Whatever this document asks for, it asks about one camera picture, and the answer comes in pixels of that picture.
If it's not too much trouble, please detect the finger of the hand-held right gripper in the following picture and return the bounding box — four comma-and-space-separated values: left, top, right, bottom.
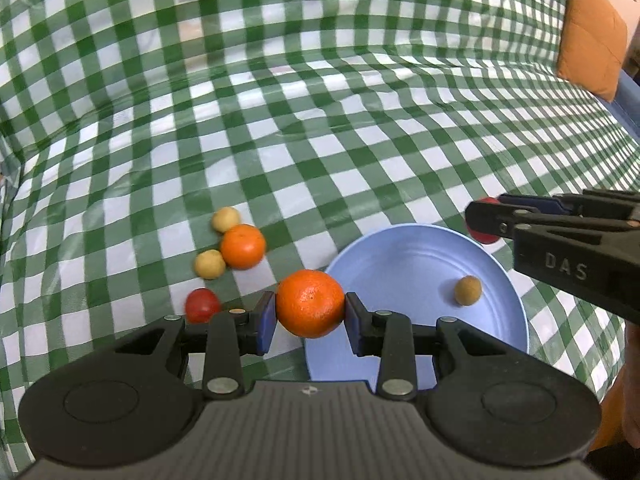
499, 188, 640, 222
464, 200, 640, 241

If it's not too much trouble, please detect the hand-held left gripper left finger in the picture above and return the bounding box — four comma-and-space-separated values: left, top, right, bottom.
116, 292, 277, 401

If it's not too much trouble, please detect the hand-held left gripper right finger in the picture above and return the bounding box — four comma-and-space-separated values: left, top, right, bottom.
345, 292, 506, 402

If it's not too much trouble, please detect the red cherry tomato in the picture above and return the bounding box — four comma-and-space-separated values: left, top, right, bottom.
469, 197, 504, 245
185, 288, 222, 324

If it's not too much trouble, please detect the large orange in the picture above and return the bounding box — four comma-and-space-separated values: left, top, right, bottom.
275, 269, 346, 339

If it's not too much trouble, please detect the light blue plate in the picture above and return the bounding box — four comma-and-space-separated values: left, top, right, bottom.
302, 223, 530, 395

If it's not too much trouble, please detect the person's right forearm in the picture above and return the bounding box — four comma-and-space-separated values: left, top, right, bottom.
595, 321, 640, 448

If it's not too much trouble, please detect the brown longan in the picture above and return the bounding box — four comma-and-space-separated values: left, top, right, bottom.
454, 275, 483, 306

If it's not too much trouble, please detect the small orange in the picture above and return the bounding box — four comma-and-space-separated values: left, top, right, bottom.
220, 224, 267, 271

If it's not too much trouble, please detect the yellow longan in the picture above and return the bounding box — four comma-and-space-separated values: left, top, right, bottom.
194, 249, 226, 280
211, 207, 241, 234

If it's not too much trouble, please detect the blue furniture edge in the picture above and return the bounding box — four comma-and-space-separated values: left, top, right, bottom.
606, 69, 640, 138

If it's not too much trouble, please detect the orange cushion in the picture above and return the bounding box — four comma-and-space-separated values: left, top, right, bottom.
556, 0, 629, 103

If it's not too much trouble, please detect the green checkered tablecloth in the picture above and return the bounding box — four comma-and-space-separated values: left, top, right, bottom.
0, 0, 640, 476

